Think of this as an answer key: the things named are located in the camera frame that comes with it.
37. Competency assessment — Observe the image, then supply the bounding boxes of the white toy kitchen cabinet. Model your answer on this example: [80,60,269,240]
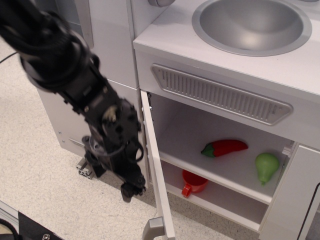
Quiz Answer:
[133,0,320,240]

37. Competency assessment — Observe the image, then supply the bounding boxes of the silver round sink basin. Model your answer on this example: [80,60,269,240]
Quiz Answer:
[192,0,312,57]

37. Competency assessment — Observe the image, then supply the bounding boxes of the silver winged fridge emblem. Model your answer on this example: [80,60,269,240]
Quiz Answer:
[68,138,85,149]

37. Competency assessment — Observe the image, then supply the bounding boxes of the white toy fridge unit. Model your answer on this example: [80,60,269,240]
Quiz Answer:
[34,0,143,157]

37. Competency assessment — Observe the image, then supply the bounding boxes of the black mounting plate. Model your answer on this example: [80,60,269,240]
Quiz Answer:
[18,211,62,240]

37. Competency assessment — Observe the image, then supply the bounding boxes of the red plastic cup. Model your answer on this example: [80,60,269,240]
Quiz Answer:
[181,170,209,198]

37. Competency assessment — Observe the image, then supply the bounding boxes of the silver upper door hinge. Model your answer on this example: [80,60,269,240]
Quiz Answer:
[147,92,153,112]

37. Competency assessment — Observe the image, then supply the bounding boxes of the aluminium extrusion bar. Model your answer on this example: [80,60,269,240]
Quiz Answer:
[76,158,95,180]

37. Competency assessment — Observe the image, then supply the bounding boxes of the red toy chili pepper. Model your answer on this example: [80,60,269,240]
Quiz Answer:
[201,139,248,158]

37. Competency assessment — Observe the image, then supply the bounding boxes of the white cabinet door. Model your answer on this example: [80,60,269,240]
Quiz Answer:
[140,90,176,240]

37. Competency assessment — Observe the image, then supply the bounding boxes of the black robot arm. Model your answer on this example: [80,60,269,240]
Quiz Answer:
[0,0,146,203]

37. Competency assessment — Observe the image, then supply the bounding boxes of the green toy pear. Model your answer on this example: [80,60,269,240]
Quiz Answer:
[255,152,280,186]

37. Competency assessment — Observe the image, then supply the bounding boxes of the black braided cable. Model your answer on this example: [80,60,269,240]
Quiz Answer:
[0,218,21,240]

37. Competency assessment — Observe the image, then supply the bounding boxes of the grey cabinet door handle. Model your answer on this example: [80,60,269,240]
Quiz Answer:
[141,216,165,240]

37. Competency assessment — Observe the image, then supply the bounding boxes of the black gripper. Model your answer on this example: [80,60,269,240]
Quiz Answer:
[81,136,146,202]

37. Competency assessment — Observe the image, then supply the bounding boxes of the black floor cable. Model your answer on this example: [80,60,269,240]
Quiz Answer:
[0,51,18,64]

